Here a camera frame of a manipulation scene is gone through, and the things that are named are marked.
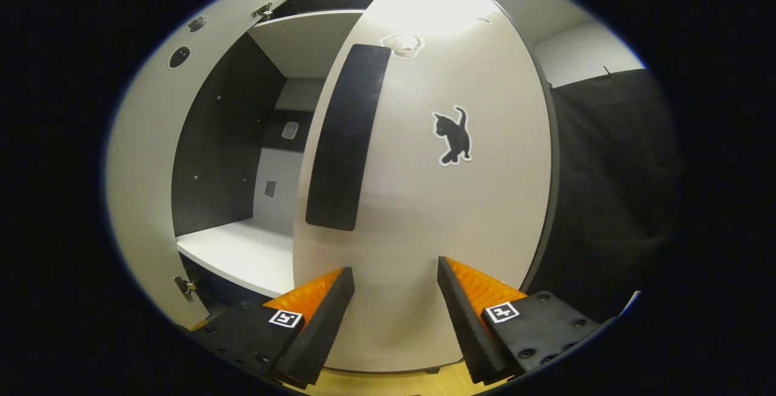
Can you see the white cabinet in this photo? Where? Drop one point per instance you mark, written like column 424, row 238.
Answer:
column 242, row 250

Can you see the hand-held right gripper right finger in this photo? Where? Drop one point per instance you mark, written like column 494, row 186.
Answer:
column 464, row 317

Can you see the black backdrop cloth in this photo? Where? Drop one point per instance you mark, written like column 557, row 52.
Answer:
column 606, row 171

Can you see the white cabinet door with cat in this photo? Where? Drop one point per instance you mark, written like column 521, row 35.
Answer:
column 424, row 232

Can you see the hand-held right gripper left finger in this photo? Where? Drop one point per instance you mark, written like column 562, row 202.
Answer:
column 327, row 323

